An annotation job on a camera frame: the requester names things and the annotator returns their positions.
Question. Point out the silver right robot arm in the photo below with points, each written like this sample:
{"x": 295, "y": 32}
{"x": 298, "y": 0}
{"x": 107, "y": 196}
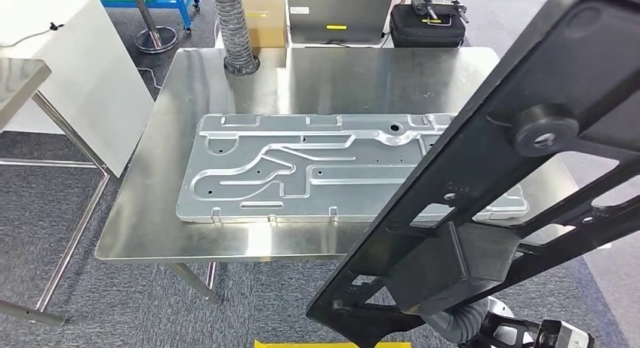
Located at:
{"x": 457, "y": 325}

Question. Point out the white cabinet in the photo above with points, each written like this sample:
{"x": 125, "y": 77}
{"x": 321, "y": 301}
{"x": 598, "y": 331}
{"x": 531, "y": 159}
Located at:
{"x": 75, "y": 60}

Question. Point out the black carrying case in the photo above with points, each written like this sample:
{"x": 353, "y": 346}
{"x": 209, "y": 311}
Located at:
{"x": 425, "y": 35}

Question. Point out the grey laptop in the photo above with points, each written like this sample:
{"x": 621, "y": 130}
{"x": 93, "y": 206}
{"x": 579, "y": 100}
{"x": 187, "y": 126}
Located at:
{"x": 340, "y": 13}

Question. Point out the chrome pole stand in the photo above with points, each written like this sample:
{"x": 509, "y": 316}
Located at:
{"x": 156, "y": 39}

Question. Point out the blue cart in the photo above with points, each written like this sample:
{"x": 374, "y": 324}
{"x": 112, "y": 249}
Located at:
{"x": 185, "y": 0}

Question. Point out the cardboard box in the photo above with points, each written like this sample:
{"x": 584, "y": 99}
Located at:
{"x": 267, "y": 28}

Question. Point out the black plastic frame part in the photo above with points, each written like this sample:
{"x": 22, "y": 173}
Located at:
{"x": 450, "y": 175}

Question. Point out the metal clamp tool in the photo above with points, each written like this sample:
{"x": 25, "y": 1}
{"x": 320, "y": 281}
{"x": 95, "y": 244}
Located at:
{"x": 435, "y": 3}

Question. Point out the small stainless steel table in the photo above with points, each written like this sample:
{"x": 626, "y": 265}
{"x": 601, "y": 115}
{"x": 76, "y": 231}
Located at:
{"x": 15, "y": 80}

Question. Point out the large stamped metal plate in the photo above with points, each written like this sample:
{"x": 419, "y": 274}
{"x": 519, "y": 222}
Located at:
{"x": 300, "y": 200}

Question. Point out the stainless steel workbench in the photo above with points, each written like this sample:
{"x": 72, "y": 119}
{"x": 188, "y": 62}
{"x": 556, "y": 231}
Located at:
{"x": 150, "y": 225}

